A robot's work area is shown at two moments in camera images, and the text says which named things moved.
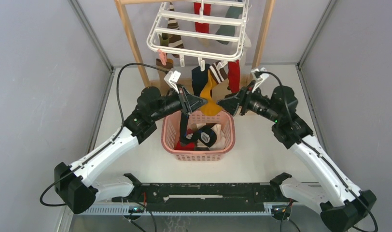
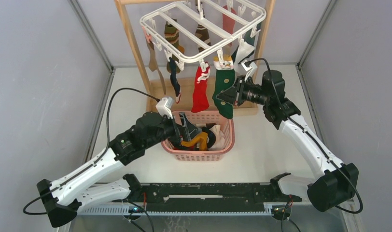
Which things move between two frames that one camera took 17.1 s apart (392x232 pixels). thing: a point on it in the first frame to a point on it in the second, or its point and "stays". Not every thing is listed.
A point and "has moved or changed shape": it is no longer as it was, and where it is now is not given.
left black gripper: (188, 103) to (187, 131)
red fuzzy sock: (234, 76) to (201, 101)
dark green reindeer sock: (232, 12) to (247, 37)
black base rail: (203, 197) stays
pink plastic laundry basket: (170, 133) stays
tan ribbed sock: (164, 88) to (152, 65)
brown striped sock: (175, 41) to (201, 32)
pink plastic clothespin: (163, 57) to (148, 36)
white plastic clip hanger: (212, 30) has moved or changed shape
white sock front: (221, 139) stays
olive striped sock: (164, 42) to (171, 36)
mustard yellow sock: (211, 108) to (201, 138)
